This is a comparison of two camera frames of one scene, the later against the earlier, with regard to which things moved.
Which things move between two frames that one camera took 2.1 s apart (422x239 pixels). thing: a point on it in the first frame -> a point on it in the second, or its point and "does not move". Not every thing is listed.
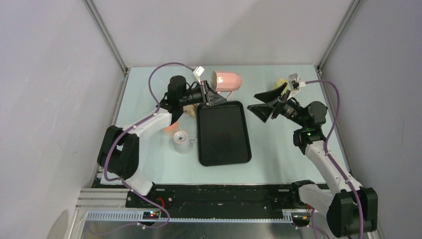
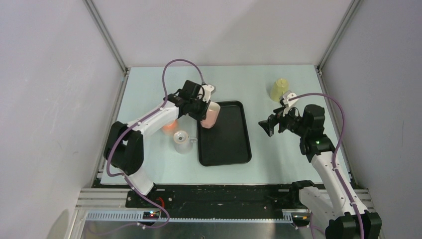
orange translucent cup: (170, 129) does not move
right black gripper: (263, 111) -> (269, 124)
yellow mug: (279, 82) does not move
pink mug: (225, 81) -> (212, 115)
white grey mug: (182, 143) does not move
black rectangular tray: (223, 135) does not move
